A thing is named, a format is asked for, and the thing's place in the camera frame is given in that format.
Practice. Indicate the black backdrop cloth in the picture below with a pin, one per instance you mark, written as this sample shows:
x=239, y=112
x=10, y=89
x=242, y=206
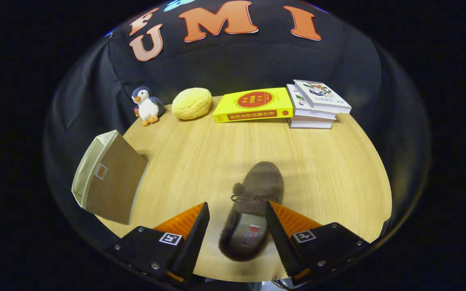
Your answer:
x=237, y=60

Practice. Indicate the beige fabric storage box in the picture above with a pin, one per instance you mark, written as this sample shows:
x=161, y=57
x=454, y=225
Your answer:
x=113, y=182

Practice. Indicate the yellow bun plush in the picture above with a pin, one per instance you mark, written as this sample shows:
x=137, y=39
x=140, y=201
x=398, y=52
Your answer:
x=192, y=104

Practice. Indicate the penguin plush toy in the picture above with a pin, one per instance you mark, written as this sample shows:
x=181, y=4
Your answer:
x=148, y=106

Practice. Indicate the white book floral cover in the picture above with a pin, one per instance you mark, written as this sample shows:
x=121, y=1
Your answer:
x=322, y=95

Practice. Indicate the thick white book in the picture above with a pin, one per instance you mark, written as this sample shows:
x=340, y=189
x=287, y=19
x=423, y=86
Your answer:
x=310, y=123

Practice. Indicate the brown fuzzy shoe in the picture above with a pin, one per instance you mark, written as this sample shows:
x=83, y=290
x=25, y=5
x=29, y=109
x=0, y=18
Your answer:
x=257, y=186

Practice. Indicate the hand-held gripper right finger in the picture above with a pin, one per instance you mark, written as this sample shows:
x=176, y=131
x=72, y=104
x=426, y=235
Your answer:
x=283, y=250

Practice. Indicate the yellow book red circle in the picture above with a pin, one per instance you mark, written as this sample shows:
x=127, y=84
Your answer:
x=253, y=105

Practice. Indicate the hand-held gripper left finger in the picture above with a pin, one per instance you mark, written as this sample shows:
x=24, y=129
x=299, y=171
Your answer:
x=192, y=246

